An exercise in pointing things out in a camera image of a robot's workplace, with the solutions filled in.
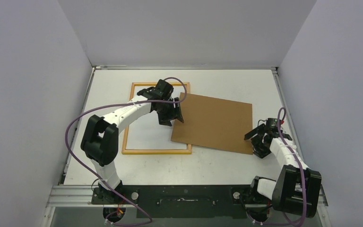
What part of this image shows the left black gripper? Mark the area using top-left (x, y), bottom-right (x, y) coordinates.
top-left (155, 98), bottom-right (183, 127)

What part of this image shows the brown cardboard backing board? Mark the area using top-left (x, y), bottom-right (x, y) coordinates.
top-left (171, 92), bottom-right (253, 155)

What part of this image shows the yellow picture frame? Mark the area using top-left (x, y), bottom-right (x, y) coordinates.
top-left (121, 82), bottom-right (193, 156)

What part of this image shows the sky and building photo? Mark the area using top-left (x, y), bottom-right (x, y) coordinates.
top-left (126, 86), bottom-right (189, 150)

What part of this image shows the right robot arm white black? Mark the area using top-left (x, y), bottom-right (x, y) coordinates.
top-left (244, 118), bottom-right (322, 218)

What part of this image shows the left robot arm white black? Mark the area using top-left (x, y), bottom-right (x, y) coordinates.
top-left (80, 79), bottom-right (184, 204)

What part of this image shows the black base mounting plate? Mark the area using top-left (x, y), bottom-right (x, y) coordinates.
top-left (91, 184), bottom-right (271, 219)

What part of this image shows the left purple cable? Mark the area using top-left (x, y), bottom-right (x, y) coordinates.
top-left (65, 77), bottom-right (189, 227)

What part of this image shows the aluminium table rail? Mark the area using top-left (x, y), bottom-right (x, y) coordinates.
top-left (45, 184), bottom-right (329, 208)

